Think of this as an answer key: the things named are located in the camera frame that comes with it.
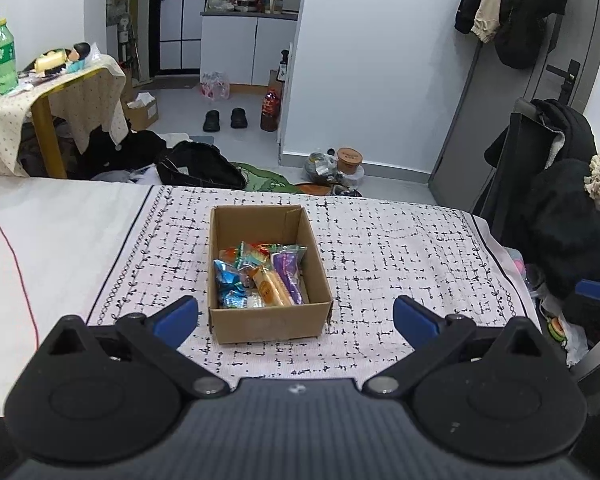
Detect black bag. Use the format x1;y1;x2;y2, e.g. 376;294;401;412
156;141;247;191

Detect orange snack packet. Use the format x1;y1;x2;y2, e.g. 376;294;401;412
252;266;295;307

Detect toy burger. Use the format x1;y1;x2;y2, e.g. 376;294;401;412
547;316;570;347

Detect beige hanging garment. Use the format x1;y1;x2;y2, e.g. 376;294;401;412
472;0;516;43

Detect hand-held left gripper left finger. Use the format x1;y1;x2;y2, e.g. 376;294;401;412
42;296;231;401

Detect black hanging clothes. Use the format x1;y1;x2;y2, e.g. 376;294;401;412
455;0;571;68

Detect long purple snack packet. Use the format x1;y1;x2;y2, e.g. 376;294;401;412
271;245;307;306

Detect clear plastic trash bag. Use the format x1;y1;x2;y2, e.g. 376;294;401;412
302;150;366;196

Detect green and yellow snack packet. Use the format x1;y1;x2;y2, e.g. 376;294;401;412
235;242;272;268

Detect yellow soft item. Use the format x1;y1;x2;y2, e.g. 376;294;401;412
34;49;68;73

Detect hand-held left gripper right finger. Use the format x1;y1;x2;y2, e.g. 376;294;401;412
361;296;551;401

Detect brown lidded bowl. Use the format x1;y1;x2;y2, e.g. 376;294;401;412
336;147;365;173

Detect black clothes pile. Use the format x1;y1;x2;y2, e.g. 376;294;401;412
75;127;168;181

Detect black jacket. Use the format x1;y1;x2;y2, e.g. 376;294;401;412
485;99;600;301

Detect dark-haired doll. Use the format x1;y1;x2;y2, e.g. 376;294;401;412
64;42;92;75

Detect small side table with cloth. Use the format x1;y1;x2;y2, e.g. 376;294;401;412
0;52;131;178

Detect black grid glass door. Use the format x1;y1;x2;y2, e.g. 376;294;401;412
150;0;211;78

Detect red cable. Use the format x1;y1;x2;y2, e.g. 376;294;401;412
0;199;41;346

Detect black door handle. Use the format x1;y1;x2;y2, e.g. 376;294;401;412
547;60;581;103

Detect green plastic bottle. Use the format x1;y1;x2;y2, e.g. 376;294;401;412
0;19;20;96

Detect white cabinet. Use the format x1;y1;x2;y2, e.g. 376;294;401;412
200;10;299;86

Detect blue snack packet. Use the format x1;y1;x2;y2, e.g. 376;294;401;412
214;259;251;309

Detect white black patterned blanket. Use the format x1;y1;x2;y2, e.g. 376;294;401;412
86;185;543;378

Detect brown cardboard box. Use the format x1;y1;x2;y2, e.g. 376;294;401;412
207;204;334;345

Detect red drink bottle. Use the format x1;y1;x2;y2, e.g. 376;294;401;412
260;89;282;132

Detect yellow wooden table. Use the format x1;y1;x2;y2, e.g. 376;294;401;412
31;67;103;179

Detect pink plastic bag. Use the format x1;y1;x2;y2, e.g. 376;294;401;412
201;71;231;100

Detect grey door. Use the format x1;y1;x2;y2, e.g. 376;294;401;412
428;0;600;211

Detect cardboard carton with white paper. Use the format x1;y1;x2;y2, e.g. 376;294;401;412
125;92;159;132

